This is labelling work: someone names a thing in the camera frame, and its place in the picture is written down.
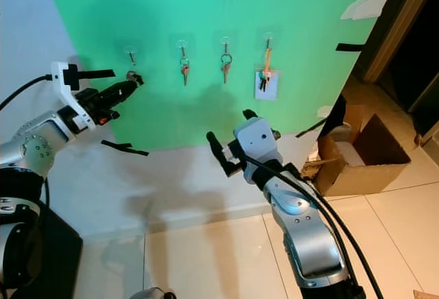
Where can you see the open brown cardboard box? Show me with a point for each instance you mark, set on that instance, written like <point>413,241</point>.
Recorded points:
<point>363,179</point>

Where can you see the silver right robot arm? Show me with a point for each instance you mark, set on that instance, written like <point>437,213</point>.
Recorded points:
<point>305,237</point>

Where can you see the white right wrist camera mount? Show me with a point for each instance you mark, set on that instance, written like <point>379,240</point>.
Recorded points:
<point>257,138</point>

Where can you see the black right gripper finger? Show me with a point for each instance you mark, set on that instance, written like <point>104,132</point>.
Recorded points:
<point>250,115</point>
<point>221,151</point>

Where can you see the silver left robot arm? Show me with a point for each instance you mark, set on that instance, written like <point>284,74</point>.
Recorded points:
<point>20,155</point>

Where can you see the green wall board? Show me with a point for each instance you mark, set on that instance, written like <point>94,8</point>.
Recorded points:
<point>206,121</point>

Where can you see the wooden door frame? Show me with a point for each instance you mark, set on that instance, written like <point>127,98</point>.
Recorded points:
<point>394,25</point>

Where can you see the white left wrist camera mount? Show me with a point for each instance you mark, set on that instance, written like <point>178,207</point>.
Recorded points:
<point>64,97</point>

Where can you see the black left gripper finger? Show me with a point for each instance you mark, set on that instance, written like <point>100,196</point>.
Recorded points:
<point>120,99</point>
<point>129,84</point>

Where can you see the grey robot leg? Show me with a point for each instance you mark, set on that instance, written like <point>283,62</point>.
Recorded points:
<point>151,293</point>

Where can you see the black tape strip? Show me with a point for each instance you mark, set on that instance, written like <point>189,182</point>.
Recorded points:
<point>350,46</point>
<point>310,127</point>
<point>125,149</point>
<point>99,74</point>

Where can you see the clear adhesive wall hook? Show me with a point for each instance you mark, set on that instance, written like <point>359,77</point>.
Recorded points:
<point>131,53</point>
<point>226,42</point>
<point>268,37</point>
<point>182,45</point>

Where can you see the white paper sheet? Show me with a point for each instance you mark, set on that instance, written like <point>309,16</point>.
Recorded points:
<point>365,6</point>

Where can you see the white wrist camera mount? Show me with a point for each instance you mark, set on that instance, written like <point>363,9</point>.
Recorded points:
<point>64,97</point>
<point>257,138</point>

